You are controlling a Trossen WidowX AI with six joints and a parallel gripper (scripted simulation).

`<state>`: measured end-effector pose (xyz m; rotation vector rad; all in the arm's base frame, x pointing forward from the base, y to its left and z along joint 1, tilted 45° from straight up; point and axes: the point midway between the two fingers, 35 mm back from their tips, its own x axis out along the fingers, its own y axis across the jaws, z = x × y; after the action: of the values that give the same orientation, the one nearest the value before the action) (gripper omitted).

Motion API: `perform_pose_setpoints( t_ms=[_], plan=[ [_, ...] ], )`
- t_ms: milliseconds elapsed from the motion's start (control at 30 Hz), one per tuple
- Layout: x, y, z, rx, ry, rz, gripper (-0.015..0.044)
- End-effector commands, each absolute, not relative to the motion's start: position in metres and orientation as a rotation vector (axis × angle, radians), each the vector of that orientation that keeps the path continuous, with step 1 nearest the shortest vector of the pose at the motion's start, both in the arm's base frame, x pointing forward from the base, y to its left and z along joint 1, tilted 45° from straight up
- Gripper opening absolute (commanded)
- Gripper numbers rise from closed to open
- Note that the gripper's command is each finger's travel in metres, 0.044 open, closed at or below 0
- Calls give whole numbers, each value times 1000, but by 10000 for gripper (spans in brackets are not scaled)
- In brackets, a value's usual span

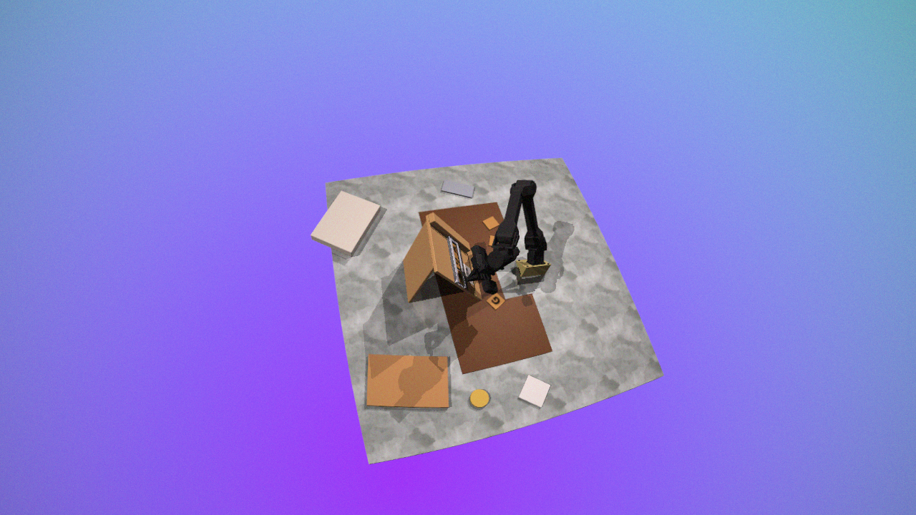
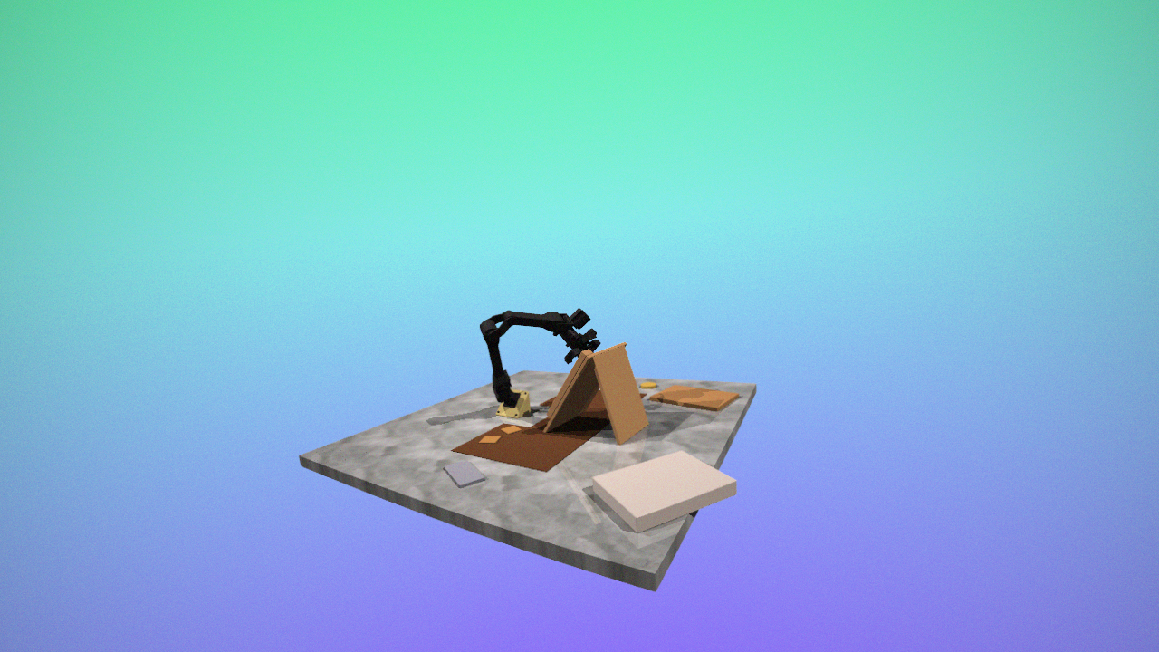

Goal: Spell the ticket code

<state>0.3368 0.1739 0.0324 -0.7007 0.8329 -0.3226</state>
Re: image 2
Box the tan flat rectangular card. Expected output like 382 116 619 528
649 384 739 411

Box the grey flat square tile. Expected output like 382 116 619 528
444 460 484 488

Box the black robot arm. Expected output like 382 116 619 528
480 308 597 408

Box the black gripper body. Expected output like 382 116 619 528
564 332 602 364

